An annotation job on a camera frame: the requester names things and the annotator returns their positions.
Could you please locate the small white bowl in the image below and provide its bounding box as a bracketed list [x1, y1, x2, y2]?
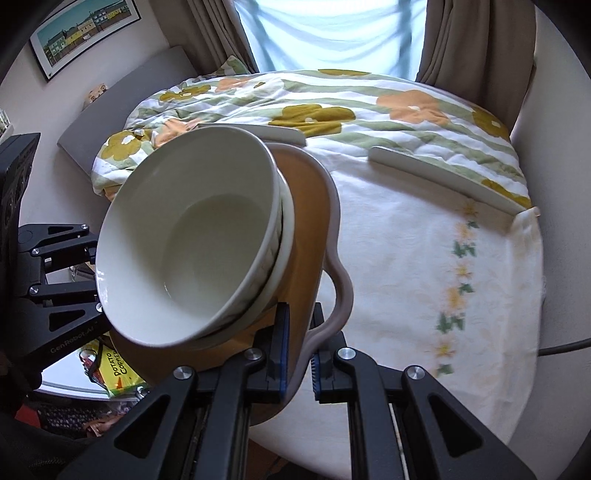
[96, 126, 281, 348]

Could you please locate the pink square bowl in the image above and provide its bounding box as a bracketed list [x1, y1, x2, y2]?
[110, 143, 353, 424]

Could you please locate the cream green bowl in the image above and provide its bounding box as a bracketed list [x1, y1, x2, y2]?
[188, 173, 296, 350]

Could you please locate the person's left hand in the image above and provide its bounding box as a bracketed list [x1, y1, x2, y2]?
[83, 414, 124, 438]

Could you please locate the yellow snack bag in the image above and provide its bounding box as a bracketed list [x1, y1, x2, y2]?
[78, 339, 146, 398]

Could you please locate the floral white tablecloth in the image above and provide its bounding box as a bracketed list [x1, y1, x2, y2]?
[248, 133, 545, 480]

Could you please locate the grey headboard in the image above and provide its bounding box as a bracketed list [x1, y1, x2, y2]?
[57, 46, 197, 177]

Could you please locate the black lamp stand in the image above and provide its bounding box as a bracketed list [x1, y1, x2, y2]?
[538, 338, 591, 357]

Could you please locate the framed townscape picture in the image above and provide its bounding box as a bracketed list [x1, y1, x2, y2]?
[29, 0, 141, 81]

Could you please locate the green patterned pillow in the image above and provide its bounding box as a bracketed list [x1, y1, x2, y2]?
[209, 55, 250, 78]

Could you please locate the left brown curtain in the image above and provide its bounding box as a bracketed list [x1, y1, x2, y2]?
[149, 0, 259, 73]

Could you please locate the brown curtain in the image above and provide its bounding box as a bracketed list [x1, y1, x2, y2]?
[149, 0, 259, 73]
[416, 0, 536, 129]

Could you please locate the floral quilt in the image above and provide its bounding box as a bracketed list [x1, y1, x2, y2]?
[90, 69, 532, 209]

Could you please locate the right brown curtain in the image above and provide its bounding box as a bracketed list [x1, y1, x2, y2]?
[416, 0, 536, 129]

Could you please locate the blue window cloth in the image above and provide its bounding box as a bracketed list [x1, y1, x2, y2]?
[235, 0, 427, 80]

